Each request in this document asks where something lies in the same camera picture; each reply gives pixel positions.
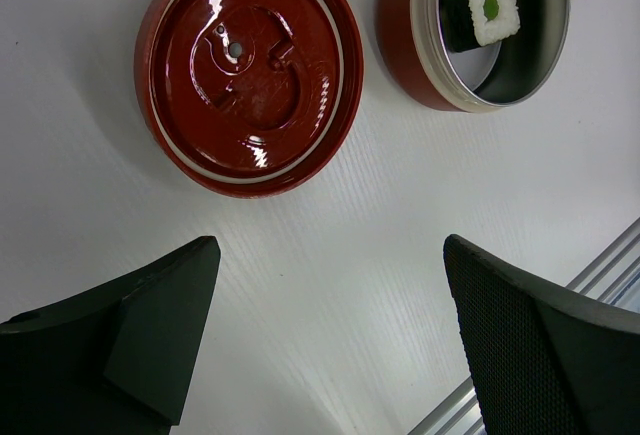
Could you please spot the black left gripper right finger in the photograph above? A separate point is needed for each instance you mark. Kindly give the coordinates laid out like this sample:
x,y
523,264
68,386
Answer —
x,y
545,355

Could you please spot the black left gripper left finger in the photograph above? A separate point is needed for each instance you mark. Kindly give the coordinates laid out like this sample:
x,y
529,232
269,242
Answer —
x,y
115,359

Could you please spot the green sushi roll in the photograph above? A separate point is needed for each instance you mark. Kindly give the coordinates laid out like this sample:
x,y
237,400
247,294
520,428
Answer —
x,y
470,24

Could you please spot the red steel lunch box bowl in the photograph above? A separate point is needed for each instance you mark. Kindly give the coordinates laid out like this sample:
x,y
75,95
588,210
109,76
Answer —
x,y
412,44

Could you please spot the red lunch box lid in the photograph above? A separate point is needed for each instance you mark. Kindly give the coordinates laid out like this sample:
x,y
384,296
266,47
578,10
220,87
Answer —
x,y
249,98

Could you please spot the aluminium front frame rail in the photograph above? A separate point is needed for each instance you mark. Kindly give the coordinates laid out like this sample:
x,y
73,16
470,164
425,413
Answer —
x,y
525,355

